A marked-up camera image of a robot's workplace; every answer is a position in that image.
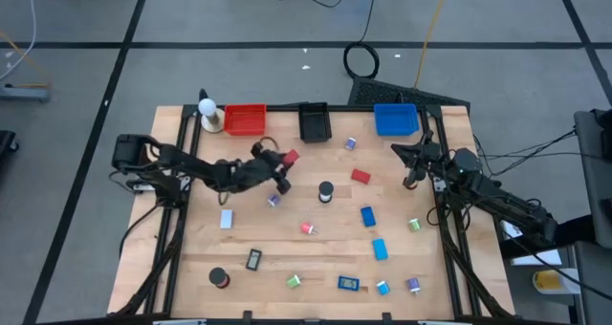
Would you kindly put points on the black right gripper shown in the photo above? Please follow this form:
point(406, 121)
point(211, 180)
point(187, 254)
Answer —
point(430, 155)

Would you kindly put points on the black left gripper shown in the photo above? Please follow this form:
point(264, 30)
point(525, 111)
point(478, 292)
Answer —
point(260, 172)

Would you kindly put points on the black and white spool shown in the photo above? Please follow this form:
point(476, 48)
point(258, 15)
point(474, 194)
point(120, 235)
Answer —
point(326, 190)

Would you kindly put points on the red card box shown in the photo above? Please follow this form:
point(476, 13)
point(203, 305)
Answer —
point(361, 176)

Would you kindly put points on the red plastic basket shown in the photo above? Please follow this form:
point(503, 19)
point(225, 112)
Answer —
point(245, 120)

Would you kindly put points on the dark blue card box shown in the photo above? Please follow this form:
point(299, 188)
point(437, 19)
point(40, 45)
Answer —
point(368, 216)

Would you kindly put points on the white card box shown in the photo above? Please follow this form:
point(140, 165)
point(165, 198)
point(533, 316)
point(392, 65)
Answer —
point(226, 218)

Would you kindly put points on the light blue card box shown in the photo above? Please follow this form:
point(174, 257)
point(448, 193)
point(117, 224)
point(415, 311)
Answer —
point(380, 249)

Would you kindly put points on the light blue USB charger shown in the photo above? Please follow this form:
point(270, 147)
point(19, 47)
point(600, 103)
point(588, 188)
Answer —
point(382, 288)

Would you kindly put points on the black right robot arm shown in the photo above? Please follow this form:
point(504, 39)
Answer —
point(502, 196)

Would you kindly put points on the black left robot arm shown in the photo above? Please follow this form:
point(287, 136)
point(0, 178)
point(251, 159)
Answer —
point(191, 165)

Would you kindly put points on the blue plastic basket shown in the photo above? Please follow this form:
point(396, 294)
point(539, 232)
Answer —
point(396, 120)

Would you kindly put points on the black plastic basket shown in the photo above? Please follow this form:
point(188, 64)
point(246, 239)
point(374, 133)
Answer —
point(314, 124)

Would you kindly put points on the black perforated mat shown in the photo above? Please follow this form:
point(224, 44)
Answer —
point(382, 93)

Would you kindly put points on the white bulb table lamp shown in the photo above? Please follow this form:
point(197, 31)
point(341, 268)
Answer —
point(207, 107)

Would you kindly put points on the black digital thermometer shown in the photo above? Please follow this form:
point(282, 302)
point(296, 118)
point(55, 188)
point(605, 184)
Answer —
point(253, 259)

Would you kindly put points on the black and red spool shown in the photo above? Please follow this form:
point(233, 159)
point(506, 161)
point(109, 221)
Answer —
point(219, 277)

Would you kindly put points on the white power strip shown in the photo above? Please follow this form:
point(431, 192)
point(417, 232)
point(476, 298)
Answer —
point(143, 187)

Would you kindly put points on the black table clamp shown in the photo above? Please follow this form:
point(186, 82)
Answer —
point(386, 317)
point(247, 316)

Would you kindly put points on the white paper sheet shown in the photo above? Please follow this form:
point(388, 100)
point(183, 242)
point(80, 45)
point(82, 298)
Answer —
point(538, 258)

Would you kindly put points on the black diagonal bar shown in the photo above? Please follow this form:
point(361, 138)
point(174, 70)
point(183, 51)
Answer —
point(581, 224)

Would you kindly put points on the yellow white container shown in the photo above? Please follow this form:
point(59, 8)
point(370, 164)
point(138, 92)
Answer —
point(550, 282)

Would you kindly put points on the grey cabinet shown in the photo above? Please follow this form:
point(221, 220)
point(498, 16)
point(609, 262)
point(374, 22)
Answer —
point(595, 287)

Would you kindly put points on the grey floor box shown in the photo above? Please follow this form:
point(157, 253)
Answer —
point(24, 94)

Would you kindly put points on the black floor object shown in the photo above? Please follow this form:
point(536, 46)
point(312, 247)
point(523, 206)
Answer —
point(6, 143)

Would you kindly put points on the black metal table frame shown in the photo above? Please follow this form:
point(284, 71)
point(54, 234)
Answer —
point(354, 108)

